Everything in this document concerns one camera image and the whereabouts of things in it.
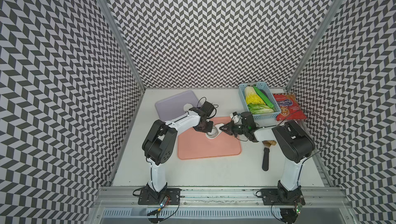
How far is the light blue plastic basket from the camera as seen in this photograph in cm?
100

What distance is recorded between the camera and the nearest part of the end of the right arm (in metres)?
0.78

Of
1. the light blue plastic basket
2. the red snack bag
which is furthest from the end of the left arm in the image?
the red snack bag

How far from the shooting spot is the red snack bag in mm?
1001

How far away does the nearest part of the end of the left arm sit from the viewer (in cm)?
70
